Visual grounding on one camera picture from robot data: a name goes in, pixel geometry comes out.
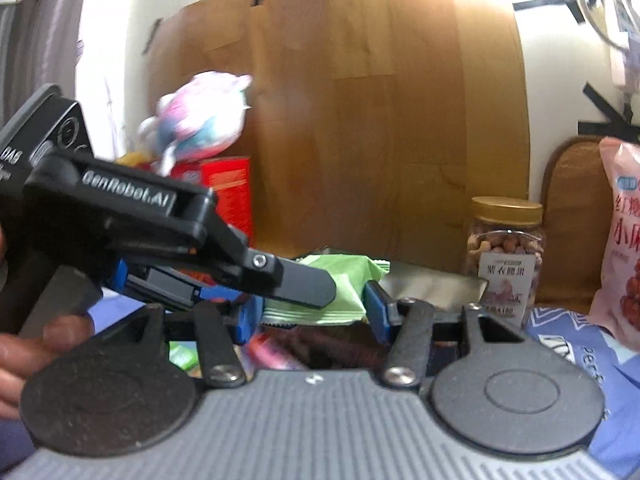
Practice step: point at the light green snack packet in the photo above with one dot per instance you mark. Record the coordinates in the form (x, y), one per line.
(345, 290)

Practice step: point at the clear nut jar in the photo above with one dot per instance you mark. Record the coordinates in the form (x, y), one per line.
(505, 255)

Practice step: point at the black cardboard box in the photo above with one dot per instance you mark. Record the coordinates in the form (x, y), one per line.
(430, 285)

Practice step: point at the pink snack bag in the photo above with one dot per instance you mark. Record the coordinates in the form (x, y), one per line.
(620, 240)

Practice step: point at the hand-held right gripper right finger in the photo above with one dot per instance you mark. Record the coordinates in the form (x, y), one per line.
(375, 310)

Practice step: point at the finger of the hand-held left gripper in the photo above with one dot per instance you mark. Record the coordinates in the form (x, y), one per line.
(300, 285)
(165, 287)

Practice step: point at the pink yellow snack packet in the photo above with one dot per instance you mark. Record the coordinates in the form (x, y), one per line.
(267, 352)

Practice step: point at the person's left hand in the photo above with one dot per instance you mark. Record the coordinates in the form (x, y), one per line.
(20, 360)

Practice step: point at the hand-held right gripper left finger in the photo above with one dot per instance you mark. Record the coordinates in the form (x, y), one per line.
(248, 321)

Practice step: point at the yellow duck plush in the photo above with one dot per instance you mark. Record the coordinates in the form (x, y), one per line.
(131, 159)

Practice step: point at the pastel plush toy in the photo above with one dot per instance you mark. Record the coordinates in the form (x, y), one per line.
(200, 115)

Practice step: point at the wooden board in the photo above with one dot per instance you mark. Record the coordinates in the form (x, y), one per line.
(350, 110)

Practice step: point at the red gift box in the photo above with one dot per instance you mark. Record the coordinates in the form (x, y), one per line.
(227, 190)

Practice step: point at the blue printed blanket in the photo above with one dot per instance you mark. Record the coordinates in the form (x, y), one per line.
(615, 385)

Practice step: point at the clear bag purple cake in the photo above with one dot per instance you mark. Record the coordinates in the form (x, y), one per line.
(330, 350)

